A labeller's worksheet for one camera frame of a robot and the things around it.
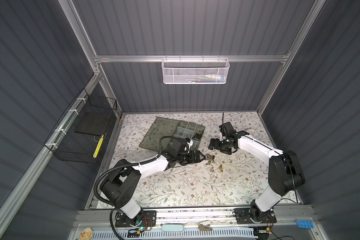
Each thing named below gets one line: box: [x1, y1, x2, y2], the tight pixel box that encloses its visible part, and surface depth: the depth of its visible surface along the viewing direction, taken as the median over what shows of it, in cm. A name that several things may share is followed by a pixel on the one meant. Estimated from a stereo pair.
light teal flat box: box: [161, 224, 184, 232], surface depth 70 cm
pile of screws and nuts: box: [205, 152, 226, 173], surface depth 95 cm
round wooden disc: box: [80, 227, 93, 240], surface depth 71 cm
